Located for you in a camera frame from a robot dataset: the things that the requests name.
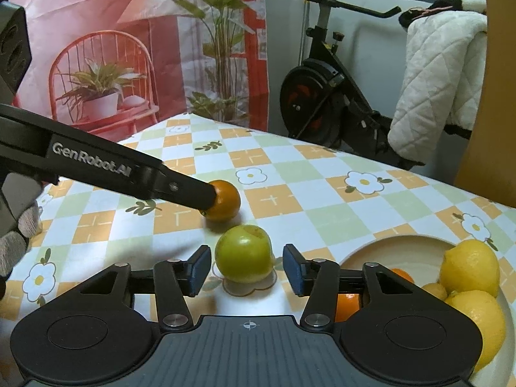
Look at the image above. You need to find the checkered floral tablecloth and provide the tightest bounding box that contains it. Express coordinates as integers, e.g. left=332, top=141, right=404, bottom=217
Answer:
left=0, top=113, right=516, bottom=387

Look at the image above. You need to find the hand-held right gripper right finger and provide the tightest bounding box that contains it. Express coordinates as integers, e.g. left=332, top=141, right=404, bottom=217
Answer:
left=282, top=243, right=416, bottom=328

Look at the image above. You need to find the black exercise bike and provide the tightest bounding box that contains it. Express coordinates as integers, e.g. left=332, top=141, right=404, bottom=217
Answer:
left=280, top=0, right=428, bottom=168

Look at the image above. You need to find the beige round plate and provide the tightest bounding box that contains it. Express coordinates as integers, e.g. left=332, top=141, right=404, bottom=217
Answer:
left=341, top=234, right=516, bottom=387

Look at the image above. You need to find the brown longan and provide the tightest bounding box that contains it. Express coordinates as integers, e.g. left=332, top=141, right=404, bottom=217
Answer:
left=420, top=283, right=448, bottom=302

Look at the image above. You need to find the white quilted blanket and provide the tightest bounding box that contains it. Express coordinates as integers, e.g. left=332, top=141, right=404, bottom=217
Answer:
left=388, top=0, right=488, bottom=166

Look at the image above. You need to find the yellow-green apple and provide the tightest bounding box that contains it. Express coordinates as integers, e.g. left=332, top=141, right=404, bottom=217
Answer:
left=214, top=225, right=273, bottom=283

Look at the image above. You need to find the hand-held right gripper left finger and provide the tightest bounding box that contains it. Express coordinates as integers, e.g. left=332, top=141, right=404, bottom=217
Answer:
left=76, top=244, right=213, bottom=329

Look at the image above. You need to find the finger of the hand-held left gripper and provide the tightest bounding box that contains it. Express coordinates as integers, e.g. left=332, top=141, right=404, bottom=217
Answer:
left=0, top=104, right=217, bottom=210

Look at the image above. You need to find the person's left hand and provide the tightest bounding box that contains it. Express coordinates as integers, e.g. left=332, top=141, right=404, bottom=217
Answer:
left=0, top=203, right=42, bottom=291

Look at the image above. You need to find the wooden panel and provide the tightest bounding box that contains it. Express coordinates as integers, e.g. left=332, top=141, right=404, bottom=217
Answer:
left=453, top=0, right=516, bottom=210

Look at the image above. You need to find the red printed backdrop cloth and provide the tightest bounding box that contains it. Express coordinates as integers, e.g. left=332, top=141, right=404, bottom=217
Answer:
left=0, top=0, right=270, bottom=146

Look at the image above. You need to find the orange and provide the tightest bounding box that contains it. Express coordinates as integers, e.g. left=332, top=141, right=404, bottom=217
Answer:
left=335, top=293, right=361, bottom=323
left=389, top=268, right=416, bottom=285
left=203, top=179, right=242, bottom=222

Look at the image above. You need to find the yellow lemon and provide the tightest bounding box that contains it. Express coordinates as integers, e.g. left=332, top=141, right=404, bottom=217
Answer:
left=439, top=239, right=501, bottom=298
left=443, top=290, right=507, bottom=373

